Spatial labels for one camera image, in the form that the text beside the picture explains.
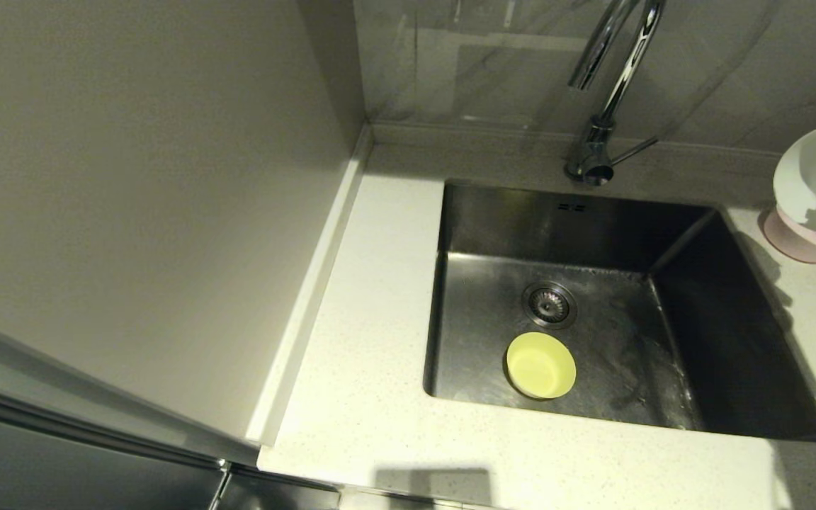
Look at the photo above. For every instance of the pink plastic bowl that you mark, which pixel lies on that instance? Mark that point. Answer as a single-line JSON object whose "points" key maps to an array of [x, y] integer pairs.
{"points": [[797, 244]]}

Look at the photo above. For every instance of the chrome gooseneck kitchen faucet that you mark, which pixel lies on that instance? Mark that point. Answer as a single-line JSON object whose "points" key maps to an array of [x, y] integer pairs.
{"points": [[596, 145]]}

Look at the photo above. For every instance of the yellow plastic bowl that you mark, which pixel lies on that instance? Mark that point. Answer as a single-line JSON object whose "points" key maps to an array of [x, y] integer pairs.
{"points": [[541, 365]]}

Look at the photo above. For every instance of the stainless steel sink basin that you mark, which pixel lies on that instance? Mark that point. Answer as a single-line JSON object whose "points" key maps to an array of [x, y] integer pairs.
{"points": [[720, 340]]}

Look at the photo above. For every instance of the round metal drain strainer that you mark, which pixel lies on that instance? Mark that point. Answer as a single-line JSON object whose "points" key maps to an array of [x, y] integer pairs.
{"points": [[550, 303]]}

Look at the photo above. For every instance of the beige cabinet side panel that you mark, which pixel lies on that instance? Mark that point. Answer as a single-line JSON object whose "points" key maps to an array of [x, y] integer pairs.
{"points": [[132, 177]]}

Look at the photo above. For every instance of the grey metal appliance door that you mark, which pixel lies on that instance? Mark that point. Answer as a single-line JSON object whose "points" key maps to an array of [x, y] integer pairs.
{"points": [[61, 460]]}

